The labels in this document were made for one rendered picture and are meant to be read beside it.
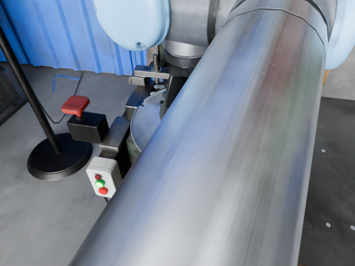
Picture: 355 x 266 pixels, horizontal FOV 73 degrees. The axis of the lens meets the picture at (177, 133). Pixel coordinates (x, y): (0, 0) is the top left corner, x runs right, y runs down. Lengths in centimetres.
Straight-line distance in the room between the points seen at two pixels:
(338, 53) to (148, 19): 15
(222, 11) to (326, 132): 180
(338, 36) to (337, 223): 135
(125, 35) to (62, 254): 119
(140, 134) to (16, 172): 127
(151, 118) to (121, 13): 38
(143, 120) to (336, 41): 46
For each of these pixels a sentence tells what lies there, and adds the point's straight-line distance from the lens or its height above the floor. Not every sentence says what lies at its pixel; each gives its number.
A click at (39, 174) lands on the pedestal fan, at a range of 162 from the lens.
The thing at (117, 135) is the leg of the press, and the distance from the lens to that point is 77.
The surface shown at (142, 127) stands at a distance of 57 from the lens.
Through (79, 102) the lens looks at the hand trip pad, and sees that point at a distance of 73.
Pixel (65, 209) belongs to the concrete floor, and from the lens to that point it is 145.
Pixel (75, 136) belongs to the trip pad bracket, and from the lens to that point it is 79.
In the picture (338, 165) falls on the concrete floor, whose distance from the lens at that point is 178.
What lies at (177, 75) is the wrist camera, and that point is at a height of 97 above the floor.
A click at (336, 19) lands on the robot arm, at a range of 21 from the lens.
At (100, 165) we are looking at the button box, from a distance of 72.
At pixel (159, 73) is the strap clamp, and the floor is 75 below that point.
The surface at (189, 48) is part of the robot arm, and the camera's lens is 36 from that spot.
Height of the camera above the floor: 116
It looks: 44 degrees down
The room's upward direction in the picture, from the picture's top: straight up
